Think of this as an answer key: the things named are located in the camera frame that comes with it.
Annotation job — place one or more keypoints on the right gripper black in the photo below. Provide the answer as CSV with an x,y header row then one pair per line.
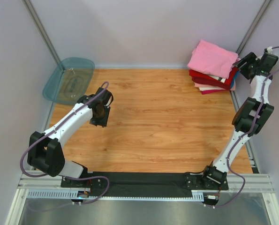
x,y
251,59

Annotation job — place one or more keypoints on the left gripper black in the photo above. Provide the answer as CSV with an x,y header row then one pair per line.
x,y
103,122

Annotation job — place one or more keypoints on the pink t shirt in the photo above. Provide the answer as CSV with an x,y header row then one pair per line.
x,y
210,59

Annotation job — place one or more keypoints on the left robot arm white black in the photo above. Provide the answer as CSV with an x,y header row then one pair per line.
x,y
45,151

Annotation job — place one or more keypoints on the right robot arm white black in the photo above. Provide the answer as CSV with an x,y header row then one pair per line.
x,y
250,118

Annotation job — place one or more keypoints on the blue folded shirt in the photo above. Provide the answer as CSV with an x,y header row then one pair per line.
x,y
236,74

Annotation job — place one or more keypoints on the white black printed folded shirt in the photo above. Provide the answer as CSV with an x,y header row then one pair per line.
x,y
222,80

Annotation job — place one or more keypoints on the teal transparent plastic bin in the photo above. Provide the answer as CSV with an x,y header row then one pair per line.
x,y
69,81

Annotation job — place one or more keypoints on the crimson folded shirt bottom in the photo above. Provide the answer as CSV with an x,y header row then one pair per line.
x,y
204,92

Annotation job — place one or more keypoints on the red folded shirt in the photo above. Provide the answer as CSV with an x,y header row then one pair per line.
x,y
194,74

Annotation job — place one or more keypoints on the light pink folded shirt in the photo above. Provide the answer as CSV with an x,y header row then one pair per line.
x,y
233,86

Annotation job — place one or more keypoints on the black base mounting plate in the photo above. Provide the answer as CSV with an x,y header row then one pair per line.
x,y
145,184

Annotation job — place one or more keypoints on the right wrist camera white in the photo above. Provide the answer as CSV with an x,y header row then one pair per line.
x,y
268,50

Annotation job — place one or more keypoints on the aluminium frame post right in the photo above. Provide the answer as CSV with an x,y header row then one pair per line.
x,y
257,19

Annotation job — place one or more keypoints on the aluminium frame post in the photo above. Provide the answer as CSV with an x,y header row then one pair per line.
x,y
257,19
35,17

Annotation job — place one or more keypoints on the aluminium frame post left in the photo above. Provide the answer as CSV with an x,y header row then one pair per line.
x,y
35,17

